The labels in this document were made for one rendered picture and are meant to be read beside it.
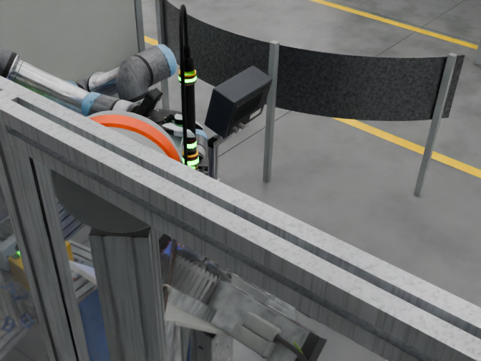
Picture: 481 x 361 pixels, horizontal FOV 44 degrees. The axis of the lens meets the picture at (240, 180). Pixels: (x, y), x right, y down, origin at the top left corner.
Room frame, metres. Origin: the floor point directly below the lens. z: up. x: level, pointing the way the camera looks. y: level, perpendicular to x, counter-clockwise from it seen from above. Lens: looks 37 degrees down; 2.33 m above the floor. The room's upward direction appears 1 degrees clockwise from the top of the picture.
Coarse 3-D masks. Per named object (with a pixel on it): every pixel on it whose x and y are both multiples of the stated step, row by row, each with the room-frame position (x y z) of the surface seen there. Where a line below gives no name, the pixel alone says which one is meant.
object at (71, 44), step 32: (0, 0) 2.88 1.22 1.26; (32, 0) 3.03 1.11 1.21; (64, 0) 3.19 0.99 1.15; (96, 0) 3.36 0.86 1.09; (128, 0) 3.56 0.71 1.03; (0, 32) 2.85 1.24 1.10; (32, 32) 3.00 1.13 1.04; (64, 32) 3.16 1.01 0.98; (96, 32) 3.34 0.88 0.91; (128, 32) 3.54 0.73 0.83; (32, 64) 2.97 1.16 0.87; (64, 64) 3.13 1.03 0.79; (96, 64) 3.31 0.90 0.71
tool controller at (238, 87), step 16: (240, 80) 2.11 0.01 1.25; (256, 80) 2.13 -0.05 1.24; (272, 80) 2.16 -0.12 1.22; (224, 96) 1.99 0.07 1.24; (240, 96) 2.01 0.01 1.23; (256, 96) 2.09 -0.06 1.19; (208, 112) 2.04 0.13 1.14; (224, 112) 1.99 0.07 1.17; (240, 112) 2.02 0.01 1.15; (256, 112) 2.14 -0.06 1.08; (224, 128) 1.99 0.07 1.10; (240, 128) 2.03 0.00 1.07
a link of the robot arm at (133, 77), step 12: (132, 60) 1.78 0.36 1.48; (120, 72) 1.75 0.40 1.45; (132, 72) 1.74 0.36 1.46; (144, 72) 1.75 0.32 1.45; (120, 84) 1.72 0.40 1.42; (132, 84) 1.71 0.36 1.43; (144, 84) 1.74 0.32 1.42; (120, 96) 1.71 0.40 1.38; (132, 96) 1.70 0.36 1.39; (144, 96) 1.71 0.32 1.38
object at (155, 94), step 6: (150, 90) 1.37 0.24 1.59; (156, 90) 1.37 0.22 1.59; (150, 96) 1.35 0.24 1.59; (156, 96) 1.35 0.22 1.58; (144, 102) 1.36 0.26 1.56; (150, 102) 1.34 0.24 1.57; (156, 102) 1.36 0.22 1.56; (138, 108) 1.37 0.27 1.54; (144, 108) 1.36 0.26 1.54; (150, 108) 1.37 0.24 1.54; (138, 114) 1.37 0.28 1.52; (144, 114) 1.36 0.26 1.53
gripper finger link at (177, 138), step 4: (164, 124) 1.33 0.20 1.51; (168, 124) 1.33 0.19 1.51; (172, 124) 1.33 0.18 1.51; (172, 128) 1.31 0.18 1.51; (176, 128) 1.31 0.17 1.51; (180, 128) 1.31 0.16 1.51; (176, 132) 1.30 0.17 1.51; (180, 132) 1.30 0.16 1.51; (188, 132) 1.30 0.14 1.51; (192, 132) 1.30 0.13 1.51; (172, 136) 1.32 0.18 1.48; (176, 136) 1.31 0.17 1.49; (180, 136) 1.30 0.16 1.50; (188, 136) 1.29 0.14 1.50; (192, 136) 1.30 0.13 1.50; (176, 140) 1.31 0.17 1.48; (180, 140) 1.30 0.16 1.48; (176, 144) 1.31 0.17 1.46; (180, 144) 1.30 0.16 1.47
